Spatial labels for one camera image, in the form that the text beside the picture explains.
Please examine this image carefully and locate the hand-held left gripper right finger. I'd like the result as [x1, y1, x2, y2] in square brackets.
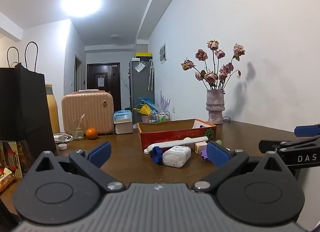
[192, 141, 290, 194]

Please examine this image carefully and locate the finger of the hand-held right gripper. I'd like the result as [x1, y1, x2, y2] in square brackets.
[259, 137, 320, 153]
[294, 125, 320, 137]

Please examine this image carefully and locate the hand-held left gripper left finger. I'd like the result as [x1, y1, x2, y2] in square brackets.
[30, 141, 126, 192]

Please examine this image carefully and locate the purple bottle cap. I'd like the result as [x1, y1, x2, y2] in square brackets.
[201, 147, 212, 163]

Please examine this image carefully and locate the small cream block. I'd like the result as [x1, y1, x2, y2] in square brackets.
[194, 142, 208, 154]

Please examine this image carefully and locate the white plastic pill container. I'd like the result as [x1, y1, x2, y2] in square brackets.
[162, 146, 192, 167]

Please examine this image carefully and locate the white lint brush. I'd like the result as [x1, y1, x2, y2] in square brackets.
[144, 136, 209, 155]

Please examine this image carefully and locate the red cardboard box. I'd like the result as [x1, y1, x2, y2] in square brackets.
[137, 118, 217, 151]

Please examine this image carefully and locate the blue bottle cap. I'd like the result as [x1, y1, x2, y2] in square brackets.
[151, 146, 164, 165]

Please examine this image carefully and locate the clear glass cup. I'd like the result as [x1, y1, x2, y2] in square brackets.
[71, 114, 85, 140]

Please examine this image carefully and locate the white storage box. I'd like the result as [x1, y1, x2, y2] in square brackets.
[114, 121, 133, 134]

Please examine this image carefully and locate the blue tissue pack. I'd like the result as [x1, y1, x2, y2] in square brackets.
[114, 110, 132, 124]

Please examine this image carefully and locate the pink ribbed suitcase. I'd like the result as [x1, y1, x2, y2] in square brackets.
[61, 90, 114, 135]

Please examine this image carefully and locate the pink textured vase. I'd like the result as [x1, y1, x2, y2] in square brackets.
[206, 89, 226, 125]

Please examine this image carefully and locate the yellow watering can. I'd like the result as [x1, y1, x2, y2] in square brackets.
[133, 104, 152, 116]

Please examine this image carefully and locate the yellow thermos bottle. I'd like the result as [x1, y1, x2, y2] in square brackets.
[45, 84, 61, 135]

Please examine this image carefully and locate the blue folding rack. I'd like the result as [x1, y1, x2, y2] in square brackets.
[137, 96, 154, 107]

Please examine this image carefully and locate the dark brown entrance door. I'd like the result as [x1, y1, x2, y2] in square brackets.
[87, 63, 121, 112]

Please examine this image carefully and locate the purple decorative plant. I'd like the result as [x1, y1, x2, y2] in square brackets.
[159, 91, 171, 114]

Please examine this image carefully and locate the grey refrigerator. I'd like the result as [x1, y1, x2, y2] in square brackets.
[129, 59, 155, 115]

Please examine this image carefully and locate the bunch of dried pink roses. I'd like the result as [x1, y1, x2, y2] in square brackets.
[181, 39, 246, 91]

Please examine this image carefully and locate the side doorway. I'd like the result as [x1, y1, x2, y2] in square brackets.
[74, 54, 83, 92]

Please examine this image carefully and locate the gold snack packet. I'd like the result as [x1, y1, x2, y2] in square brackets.
[0, 141, 32, 170]

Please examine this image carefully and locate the black paper bag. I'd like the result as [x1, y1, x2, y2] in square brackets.
[0, 41, 57, 170]

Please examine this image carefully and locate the white hanging umbrella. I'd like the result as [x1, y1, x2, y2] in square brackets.
[148, 59, 154, 91]

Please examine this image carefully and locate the red snack packet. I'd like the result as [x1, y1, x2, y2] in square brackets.
[0, 167, 17, 192]

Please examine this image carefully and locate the round ceiling light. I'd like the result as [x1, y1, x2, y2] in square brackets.
[60, 0, 102, 18]

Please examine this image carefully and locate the white charger with cable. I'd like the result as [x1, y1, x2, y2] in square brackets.
[54, 133, 73, 144]

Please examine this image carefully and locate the wire rack with bottles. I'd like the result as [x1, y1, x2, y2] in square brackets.
[149, 111, 170, 123]

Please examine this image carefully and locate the wall picture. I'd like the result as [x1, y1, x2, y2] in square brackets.
[159, 42, 167, 64]

